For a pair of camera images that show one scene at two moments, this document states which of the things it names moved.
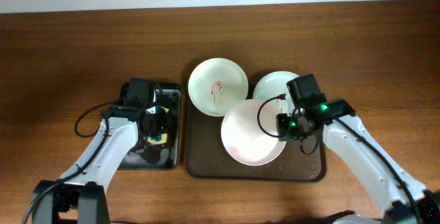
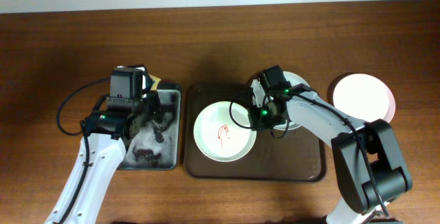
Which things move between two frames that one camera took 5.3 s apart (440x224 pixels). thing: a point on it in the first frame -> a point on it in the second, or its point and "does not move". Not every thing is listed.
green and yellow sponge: x=157 y=137 -> x=153 y=87
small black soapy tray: x=158 y=143 does not move
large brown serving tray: x=205 y=159 does not move
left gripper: x=153 y=128 does not move
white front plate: x=241 y=137 -> x=365 y=96
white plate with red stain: x=215 y=84 -> x=223 y=132
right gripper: x=284 y=126 -> x=262 y=122
